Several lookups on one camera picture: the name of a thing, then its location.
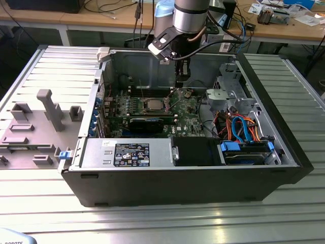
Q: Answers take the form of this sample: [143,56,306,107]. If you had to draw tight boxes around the wire locking lever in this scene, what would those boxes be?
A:
[138,79,146,100]

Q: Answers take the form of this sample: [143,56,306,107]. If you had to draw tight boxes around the metal socket cover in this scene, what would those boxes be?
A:
[164,88,183,113]

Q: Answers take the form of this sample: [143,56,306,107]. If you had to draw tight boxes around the silver CPU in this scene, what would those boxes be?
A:
[146,99,165,110]

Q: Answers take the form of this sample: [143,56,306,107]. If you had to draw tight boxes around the CPU socket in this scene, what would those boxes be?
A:
[141,96,170,113]

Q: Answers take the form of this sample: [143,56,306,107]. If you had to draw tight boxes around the copper CPU cooler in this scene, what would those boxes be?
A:
[257,7,275,25]

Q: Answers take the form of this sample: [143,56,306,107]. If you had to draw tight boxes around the black plastic bay cover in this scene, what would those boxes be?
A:
[171,137,221,167]

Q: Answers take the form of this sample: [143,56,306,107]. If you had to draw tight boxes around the black upright box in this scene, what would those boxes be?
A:
[223,0,237,29]

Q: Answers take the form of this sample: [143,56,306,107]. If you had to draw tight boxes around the silver metal drive cage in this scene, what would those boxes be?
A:
[205,62,256,112]

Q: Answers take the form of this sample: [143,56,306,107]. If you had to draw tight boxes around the green motherboard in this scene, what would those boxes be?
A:
[103,87,211,139]

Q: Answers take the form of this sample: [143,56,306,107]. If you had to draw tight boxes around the gray case latch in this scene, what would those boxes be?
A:
[97,47,112,63]

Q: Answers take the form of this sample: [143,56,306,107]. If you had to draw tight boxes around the black graphics card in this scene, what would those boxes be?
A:
[128,116,166,135]

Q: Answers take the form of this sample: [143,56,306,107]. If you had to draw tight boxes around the hard disk in blue carrier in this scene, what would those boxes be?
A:
[219,142,275,166]

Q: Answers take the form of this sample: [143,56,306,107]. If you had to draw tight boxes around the blue cardboard box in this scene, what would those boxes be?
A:
[283,0,317,8]

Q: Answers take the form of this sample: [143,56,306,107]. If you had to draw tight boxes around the white plastic bag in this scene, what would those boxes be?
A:
[296,14,324,26]

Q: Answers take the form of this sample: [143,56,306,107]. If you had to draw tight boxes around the silver power supply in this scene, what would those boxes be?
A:
[80,138,173,169]

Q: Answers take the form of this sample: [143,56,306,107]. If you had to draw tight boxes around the black PC case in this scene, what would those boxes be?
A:
[57,47,314,208]

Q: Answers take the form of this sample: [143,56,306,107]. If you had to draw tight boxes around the black computer box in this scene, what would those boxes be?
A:
[5,0,82,14]

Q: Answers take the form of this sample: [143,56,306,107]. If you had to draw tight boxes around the wooden desk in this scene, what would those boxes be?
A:
[0,0,325,48]

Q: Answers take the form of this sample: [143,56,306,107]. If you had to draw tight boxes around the blue case latch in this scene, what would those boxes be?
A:
[58,150,73,161]

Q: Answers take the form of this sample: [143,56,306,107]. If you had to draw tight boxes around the gray parts rack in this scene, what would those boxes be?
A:
[0,88,84,170]

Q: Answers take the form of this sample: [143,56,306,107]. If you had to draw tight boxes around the black camera cable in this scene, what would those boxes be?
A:
[166,35,244,62]

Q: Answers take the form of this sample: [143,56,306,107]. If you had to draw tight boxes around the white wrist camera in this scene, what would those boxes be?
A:
[148,27,178,62]

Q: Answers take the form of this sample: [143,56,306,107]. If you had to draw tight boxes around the black power cable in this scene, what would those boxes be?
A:
[197,94,221,139]

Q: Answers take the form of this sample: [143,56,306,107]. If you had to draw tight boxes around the orange power wire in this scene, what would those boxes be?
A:
[213,110,233,140]
[245,118,269,143]

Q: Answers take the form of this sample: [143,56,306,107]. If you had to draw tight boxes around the blue flat wire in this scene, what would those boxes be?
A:
[240,116,254,143]
[231,115,246,143]

